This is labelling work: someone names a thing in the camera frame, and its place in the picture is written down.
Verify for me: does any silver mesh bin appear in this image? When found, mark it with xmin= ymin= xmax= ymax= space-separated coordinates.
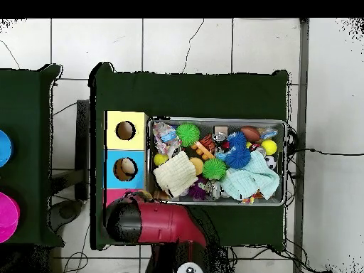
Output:
xmin=146 ymin=117 xmax=287 ymax=207

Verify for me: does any dark green table cloth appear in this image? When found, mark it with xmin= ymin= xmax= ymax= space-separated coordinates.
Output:
xmin=89 ymin=62 xmax=289 ymax=251

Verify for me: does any crushed printed drink can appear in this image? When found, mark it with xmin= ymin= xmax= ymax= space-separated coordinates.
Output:
xmin=205 ymin=180 xmax=224 ymax=200

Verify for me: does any large blue spiky toy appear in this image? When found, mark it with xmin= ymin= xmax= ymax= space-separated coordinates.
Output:
xmin=223 ymin=144 xmax=252 ymax=169

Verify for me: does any orange striped tiger plush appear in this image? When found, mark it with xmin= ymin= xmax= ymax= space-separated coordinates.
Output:
xmin=198 ymin=133 xmax=218 ymax=153

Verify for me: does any small blue spiky toy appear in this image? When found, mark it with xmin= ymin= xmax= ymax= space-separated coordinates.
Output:
xmin=227 ymin=131 xmax=247 ymax=147

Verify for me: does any dark green side-table cloth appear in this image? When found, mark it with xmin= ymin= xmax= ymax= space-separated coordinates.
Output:
xmin=0 ymin=63 xmax=65 ymax=247

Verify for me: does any plain green spiky ball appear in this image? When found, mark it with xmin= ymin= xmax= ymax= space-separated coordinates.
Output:
xmin=175 ymin=122 xmax=200 ymax=148

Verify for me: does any pink bowl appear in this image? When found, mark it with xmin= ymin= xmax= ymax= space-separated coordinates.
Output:
xmin=0 ymin=191 xmax=21 ymax=244

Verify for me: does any tan brown plush toy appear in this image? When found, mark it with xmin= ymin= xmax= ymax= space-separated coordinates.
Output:
xmin=133 ymin=189 xmax=154 ymax=202

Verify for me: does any dark grey round base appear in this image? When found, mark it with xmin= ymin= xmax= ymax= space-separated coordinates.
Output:
xmin=50 ymin=198 xmax=85 ymax=231

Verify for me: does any mint green waffle cloth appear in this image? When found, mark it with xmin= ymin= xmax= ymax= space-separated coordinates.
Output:
xmin=220 ymin=149 xmax=281 ymax=201

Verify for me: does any grey metal rail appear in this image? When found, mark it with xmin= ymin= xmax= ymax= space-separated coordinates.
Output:
xmin=292 ymin=18 xmax=310 ymax=273

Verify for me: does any wooden box with three holes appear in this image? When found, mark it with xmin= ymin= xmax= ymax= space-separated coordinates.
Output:
xmin=103 ymin=110 xmax=149 ymax=200

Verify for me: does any tan ball with black seam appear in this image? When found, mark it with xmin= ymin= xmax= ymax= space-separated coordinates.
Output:
xmin=113 ymin=157 xmax=138 ymax=182

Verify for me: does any black cable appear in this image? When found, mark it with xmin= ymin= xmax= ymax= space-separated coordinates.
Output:
xmin=285 ymin=146 xmax=364 ymax=156

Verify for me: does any blue bowl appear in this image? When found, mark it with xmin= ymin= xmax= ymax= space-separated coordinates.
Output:
xmin=0 ymin=129 xmax=14 ymax=168

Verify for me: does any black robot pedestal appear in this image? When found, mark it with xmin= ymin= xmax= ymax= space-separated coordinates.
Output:
xmin=150 ymin=245 xmax=178 ymax=273

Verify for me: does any crushed clear plastic bottle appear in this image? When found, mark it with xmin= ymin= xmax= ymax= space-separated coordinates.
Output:
xmin=151 ymin=121 xmax=183 ymax=156

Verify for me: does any cream waffle cloth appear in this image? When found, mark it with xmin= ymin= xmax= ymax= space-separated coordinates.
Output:
xmin=152 ymin=150 xmax=199 ymax=199

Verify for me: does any black upright panel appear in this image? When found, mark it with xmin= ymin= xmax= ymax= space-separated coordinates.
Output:
xmin=75 ymin=99 xmax=91 ymax=201

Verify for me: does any green spiky ball with eye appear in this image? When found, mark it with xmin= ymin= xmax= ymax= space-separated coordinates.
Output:
xmin=202 ymin=157 xmax=228 ymax=181

